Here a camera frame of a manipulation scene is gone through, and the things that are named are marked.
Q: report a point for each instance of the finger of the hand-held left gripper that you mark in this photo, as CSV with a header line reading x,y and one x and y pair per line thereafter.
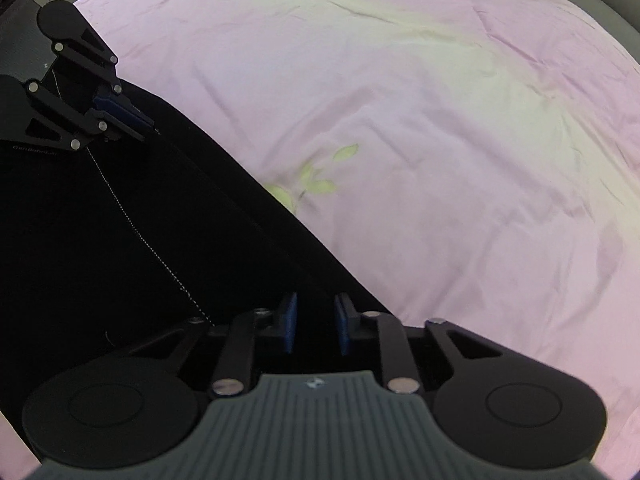
x,y
120,129
107,100

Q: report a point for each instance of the black pants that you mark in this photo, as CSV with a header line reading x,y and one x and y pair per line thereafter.
x,y
150,235

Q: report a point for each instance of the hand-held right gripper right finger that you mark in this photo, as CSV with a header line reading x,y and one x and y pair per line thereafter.
x,y
344,327

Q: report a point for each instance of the pink floral bed sheet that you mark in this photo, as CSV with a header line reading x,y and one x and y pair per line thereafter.
x,y
400,160

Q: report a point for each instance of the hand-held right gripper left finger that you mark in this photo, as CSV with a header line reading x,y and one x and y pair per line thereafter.
x,y
289,322

